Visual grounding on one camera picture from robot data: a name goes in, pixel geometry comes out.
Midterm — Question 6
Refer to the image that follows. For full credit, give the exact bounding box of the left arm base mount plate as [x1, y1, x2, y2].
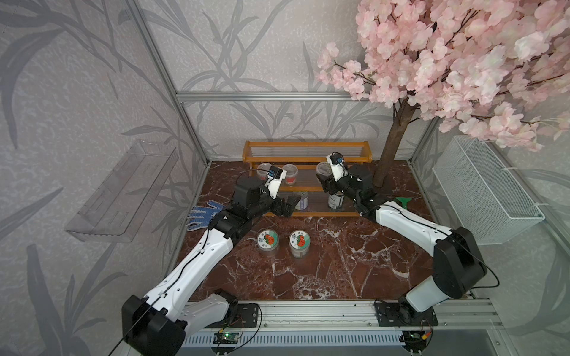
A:
[218, 303, 262, 329]

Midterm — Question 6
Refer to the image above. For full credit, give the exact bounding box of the aluminium front rail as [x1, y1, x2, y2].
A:
[128, 299, 504, 332]

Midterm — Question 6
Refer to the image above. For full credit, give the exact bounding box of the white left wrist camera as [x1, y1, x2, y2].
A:
[265, 166, 286, 200]

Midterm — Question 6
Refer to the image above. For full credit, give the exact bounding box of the circuit board right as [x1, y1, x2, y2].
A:
[400, 330, 433, 345]

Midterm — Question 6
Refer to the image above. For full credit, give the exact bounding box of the white mesh wire basket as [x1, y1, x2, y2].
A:
[433, 136, 545, 245]

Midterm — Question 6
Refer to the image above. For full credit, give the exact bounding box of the clear jar red label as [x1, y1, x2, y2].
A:
[283, 163, 298, 185]
[316, 162, 333, 178]

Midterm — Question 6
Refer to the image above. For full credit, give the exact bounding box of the artificial cherry blossom tree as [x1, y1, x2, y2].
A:
[317, 1, 569, 187]

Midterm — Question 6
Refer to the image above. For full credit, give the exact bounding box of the clear acrylic wall shelf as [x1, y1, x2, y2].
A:
[65, 139, 179, 243]

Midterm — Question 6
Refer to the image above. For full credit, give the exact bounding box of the tomato label seed jar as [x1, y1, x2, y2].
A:
[289, 230, 311, 258]
[256, 229, 279, 254]

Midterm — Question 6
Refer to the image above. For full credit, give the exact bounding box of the purple flower seed can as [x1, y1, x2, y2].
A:
[295, 191, 309, 211]

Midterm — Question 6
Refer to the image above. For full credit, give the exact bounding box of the orange wooden three-tier shelf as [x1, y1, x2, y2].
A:
[243, 141, 373, 217]

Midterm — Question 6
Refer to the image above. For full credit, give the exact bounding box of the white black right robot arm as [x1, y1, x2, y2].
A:
[316, 164, 488, 315]

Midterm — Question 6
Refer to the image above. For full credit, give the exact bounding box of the clear jar black label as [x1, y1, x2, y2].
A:
[256, 163, 272, 181]

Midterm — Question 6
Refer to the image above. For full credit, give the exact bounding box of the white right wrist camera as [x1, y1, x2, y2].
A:
[327, 152, 347, 182]

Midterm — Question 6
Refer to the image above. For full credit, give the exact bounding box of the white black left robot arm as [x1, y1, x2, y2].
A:
[122, 166, 297, 355]

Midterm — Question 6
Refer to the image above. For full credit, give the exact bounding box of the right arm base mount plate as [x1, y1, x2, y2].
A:
[373, 300, 439, 327]

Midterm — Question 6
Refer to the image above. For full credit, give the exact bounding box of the green circuit board left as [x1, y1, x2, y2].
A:
[212, 332, 241, 345]

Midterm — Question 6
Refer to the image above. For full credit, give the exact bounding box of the blue dotted work glove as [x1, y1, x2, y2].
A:
[186, 200, 224, 232]

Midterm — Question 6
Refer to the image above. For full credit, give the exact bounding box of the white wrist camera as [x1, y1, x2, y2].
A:
[327, 152, 347, 182]
[265, 166, 286, 200]

